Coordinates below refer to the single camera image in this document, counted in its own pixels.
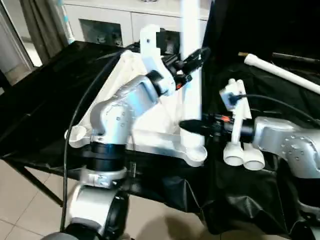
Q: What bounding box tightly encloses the white plastic table top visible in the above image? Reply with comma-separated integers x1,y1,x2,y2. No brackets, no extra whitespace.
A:
65,47,208,167

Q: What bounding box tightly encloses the white plastic table leg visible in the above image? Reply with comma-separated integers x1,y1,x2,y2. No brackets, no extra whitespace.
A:
222,79,246,167
179,0,207,151
235,80,266,171
243,53,320,96

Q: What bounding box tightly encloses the white glass-door cabinet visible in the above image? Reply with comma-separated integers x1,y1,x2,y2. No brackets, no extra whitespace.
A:
60,0,211,52

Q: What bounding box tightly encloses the grey curtain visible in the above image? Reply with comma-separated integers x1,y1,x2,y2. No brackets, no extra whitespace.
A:
20,0,72,63

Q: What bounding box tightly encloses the black plastic mat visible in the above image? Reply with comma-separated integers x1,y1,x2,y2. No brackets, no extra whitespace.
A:
0,41,320,236

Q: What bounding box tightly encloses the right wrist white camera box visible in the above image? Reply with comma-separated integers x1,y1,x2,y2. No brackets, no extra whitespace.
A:
219,82,248,144

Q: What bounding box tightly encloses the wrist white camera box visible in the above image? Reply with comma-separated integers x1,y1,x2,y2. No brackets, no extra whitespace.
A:
139,25,176,96
219,82,248,144

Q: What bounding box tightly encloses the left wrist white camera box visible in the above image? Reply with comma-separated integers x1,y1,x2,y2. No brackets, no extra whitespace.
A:
139,25,176,96

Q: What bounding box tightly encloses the black metal table frame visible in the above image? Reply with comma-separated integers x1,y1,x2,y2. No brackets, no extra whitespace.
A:
0,155,65,207

